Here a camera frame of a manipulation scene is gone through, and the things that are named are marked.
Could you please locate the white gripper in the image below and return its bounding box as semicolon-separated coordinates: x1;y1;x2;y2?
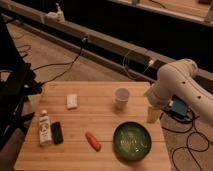
144;84;165;124

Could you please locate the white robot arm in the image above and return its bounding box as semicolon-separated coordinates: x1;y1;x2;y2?
146;59;213;127

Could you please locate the white sponge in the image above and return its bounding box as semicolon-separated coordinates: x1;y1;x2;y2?
66;94;78;109

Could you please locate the blue power box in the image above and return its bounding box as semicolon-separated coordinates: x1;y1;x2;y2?
170;99;188;118

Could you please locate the green glass bowl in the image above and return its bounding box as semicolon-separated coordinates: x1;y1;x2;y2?
113;122;152;161

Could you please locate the white paper cup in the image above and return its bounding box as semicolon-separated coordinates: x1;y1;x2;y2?
115;88;130;110

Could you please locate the black rectangular block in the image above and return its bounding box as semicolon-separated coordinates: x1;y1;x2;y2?
51;122;64;144

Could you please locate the white squeeze bottle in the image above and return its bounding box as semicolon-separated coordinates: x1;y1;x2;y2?
39;110;52;146

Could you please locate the black tripod stand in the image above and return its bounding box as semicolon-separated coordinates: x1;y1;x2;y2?
0;15;42;151

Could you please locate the black cable bundle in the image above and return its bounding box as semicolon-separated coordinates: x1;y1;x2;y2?
159;108;213;171

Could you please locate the white looped cable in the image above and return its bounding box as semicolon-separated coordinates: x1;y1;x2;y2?
121;46;156;81

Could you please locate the grey metal rail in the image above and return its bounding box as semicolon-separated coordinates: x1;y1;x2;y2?
0;0;213;93

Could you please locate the black floor cable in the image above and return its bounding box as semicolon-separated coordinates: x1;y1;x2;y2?
32;35;89;85

